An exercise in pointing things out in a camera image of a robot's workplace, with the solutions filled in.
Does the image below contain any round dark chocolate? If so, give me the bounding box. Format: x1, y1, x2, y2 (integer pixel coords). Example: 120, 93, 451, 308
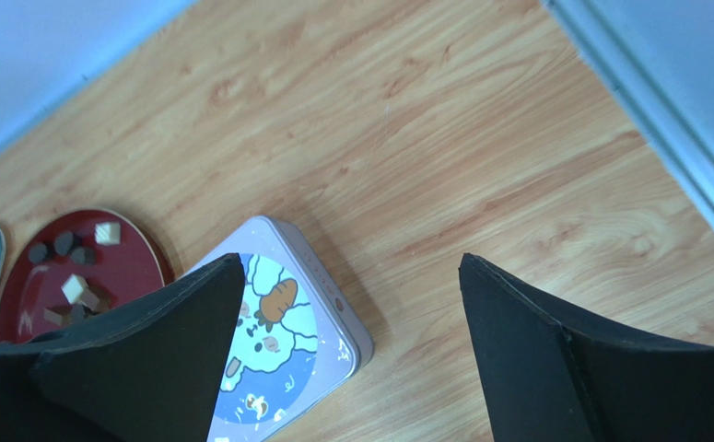
28, 241, 54, 265

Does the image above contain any pink square tin box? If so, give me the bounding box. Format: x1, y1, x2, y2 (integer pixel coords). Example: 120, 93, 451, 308
272, 219, 374, 428

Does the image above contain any silver tin lid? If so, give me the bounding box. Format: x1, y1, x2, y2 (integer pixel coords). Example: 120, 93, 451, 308
187, 214, 376, 442

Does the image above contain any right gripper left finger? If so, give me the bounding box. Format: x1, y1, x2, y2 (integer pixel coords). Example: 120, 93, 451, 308
0, 253, 245, 441

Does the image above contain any white square chocolate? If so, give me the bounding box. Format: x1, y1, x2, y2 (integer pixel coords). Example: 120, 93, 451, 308
94, 221, 122, 246

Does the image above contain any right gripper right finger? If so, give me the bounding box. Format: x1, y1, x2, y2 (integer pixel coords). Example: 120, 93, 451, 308
459, 253, 714, 441

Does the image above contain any white cube chocolate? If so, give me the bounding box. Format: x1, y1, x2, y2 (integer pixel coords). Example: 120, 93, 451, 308
61, 274, 89, 304

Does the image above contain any dark red round plate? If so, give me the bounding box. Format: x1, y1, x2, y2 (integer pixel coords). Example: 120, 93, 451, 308
0, 208, 174, 343

